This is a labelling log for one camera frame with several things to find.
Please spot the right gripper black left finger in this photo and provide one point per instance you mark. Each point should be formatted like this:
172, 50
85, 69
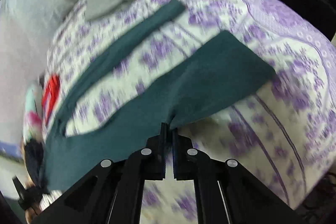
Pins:
111, 192

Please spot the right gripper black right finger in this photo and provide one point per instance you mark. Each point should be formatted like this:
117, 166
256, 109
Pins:
226, 192

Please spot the dark teal pants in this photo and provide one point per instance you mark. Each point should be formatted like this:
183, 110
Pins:
216, 76

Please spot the left hand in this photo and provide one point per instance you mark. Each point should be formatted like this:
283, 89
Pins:
31, 213

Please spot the dark navy folded pants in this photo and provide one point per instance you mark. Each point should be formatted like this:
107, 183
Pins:
34, 154

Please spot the floral pink teal pillow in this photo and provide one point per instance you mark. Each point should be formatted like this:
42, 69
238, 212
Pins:
32, 118

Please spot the purple floral bed sheet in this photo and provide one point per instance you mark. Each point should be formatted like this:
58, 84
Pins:
284, 133

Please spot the red blue white folded garment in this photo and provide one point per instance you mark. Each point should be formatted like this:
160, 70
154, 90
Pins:
50, 96

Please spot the grey embossed headboard cover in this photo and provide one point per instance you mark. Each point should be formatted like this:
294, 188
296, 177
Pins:
27, 28

